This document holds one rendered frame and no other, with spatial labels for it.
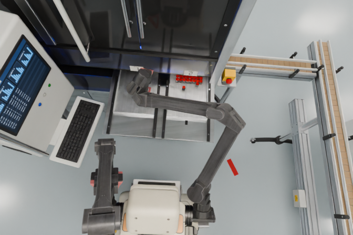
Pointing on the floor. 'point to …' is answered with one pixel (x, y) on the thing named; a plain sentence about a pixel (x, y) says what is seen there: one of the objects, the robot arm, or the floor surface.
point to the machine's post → (239, 21)
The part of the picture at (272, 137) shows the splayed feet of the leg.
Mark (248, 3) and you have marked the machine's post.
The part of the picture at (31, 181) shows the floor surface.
